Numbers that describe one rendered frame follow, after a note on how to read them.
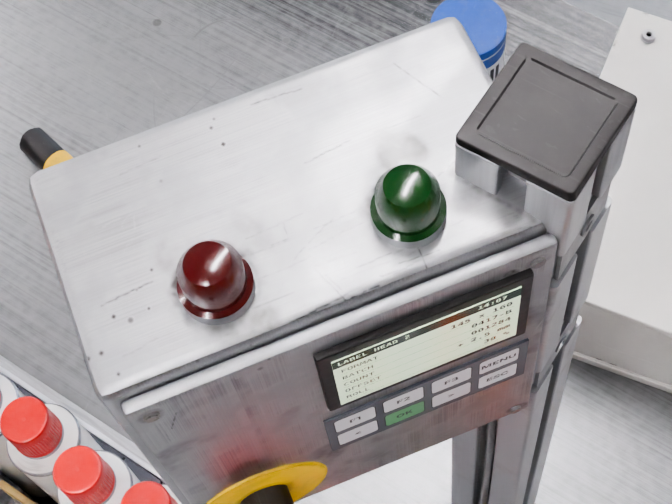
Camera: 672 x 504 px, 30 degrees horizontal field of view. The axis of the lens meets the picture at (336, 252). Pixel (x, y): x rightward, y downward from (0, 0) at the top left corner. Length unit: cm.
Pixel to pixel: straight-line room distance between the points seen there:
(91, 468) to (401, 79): 45
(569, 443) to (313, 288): 68
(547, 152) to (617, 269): 59
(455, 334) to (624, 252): 56
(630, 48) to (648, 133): 8
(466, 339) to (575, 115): 10
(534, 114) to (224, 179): 11
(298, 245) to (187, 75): 84
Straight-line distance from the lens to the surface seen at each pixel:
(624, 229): 102
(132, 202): 45
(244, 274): 41
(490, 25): 118
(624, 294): 100
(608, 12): 128
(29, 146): 123
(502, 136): 42
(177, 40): 128
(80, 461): 84
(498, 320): 46
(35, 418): 85
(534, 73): 43
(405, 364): 46
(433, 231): 42
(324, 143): 45
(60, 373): 114
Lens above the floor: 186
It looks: 64 degrees down
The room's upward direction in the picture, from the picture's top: 11 degrees counter-clockwise
